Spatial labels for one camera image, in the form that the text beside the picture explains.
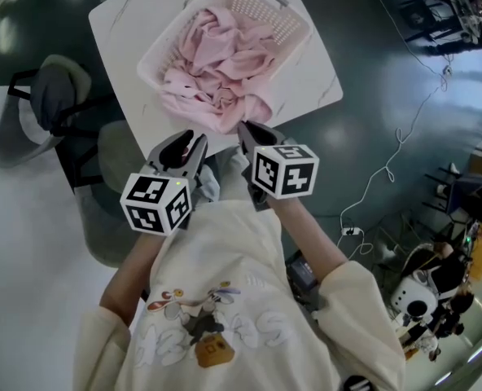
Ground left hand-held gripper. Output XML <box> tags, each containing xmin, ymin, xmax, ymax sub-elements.
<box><xmin>120</xmin><ymin>130</ymin><xmax>208</xmax><ymax>235</ymax></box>

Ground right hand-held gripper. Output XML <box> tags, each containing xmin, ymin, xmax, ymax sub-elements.
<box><xmin>236</xmin><ymin>121</ymin><xmax>320</xmax><ymax>213</ymax></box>

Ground pink clothes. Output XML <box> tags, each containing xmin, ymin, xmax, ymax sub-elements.
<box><xmin>156</xmin><ymin>6</ymin><xmax>278</xmax><ymax>135</ymax></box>

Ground white laundry basket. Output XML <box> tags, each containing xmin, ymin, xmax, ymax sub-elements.
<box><xmin>136</xmin><ymin>0</ymin><xmax>314</xmax><ymax>116</ymax></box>

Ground person's right forearm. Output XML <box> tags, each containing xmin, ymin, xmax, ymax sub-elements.
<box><xmin>266</xmin><ymin>196</ymin><xmax>348</xmax><ymax>293</ymax></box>

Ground person's left forearm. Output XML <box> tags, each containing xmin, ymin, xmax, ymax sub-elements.
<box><xmin>99</xmin><ymin>229</ymin><xmax>164</xmax><ymax>326</ymax></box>

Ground grey chair black legs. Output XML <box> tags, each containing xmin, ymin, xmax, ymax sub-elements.
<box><xmin>0</xmin><ymin>53</ymin><xmax>94</xmax><ymax>169</ymax></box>
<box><xmin>72</xmin><ymin>118</ymin><xmax>153</xmax><ymax>269</ymax></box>

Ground white marble table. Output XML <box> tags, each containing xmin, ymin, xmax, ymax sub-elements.
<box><xmin>87</xmin><ymin>0</ymin><xmax>344</xmax><ymax>163</ymax></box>

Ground black waist pack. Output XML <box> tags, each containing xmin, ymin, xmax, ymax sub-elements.
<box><xmin>287</xmin><ymin>253</ymin><xmax>320</xmax><ymax>301</ymax></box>

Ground person's cream printed shirt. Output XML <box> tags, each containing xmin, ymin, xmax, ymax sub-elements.
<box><xmin>75</xmin><ymin>199</ymin><xmax>408</xmax><ymax>391</ymax></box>

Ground large white curved table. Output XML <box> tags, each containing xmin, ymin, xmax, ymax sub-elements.
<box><xmin>0</xmin><ymin>82</ymin><xmax>145</xmax><ymax>391</ymax></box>

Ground dark chair black legs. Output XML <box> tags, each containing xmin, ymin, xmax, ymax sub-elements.
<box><xmin>398</xmin><ymin>0</ymin><xmax>434</xmax><ymax>43</ymax></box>

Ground white round robot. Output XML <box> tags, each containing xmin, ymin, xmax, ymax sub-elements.
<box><xmin>389</xmin><ymin>276</ymin><xmax>438</xmax><ymax>318</ymax></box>

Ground black striped round badge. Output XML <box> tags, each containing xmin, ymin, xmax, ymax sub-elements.
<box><xmin>345</xmin><ymin>374</ymin><xmax>373</xmax><ymax>391</ymax></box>

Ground white cable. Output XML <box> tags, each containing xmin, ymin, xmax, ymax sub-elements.
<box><xmin>336</xmin><ymin>0</ymin><xmax>452</xmax><ymax>262</ymax></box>

